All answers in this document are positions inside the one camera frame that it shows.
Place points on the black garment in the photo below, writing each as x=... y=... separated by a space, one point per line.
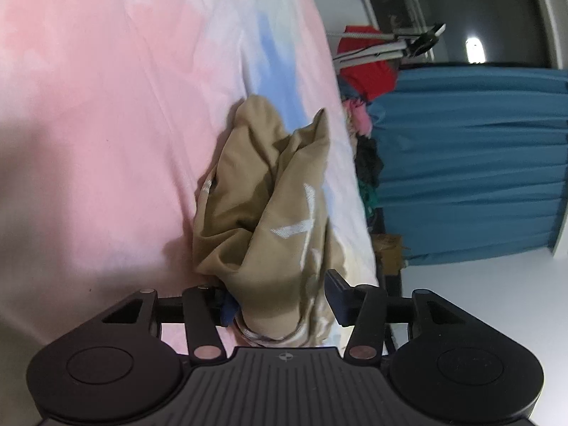
x=369 y=162

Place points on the tan t-shirt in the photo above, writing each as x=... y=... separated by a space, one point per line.
x=266 y=213

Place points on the brown cardboard box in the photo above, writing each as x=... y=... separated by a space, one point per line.
x=389 y=253

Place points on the garment steamer stand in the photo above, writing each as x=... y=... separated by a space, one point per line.
x=390 y=46

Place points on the green garment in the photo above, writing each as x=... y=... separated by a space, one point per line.
x=368 y=199

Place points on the dark window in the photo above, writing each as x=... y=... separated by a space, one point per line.
x=466 y=13

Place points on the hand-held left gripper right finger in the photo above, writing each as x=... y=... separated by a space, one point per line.
x=337 y=297

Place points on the wide blue curtain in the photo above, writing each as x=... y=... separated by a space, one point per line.
x=466 y=164

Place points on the pink and white bed sheet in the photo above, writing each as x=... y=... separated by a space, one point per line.
x=111 y=120

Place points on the red garment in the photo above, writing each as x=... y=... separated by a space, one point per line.
x=370 y=75

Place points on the pink garment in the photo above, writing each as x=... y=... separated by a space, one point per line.
x=359 y=117

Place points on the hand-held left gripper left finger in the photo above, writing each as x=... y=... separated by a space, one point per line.
x=228 y=313

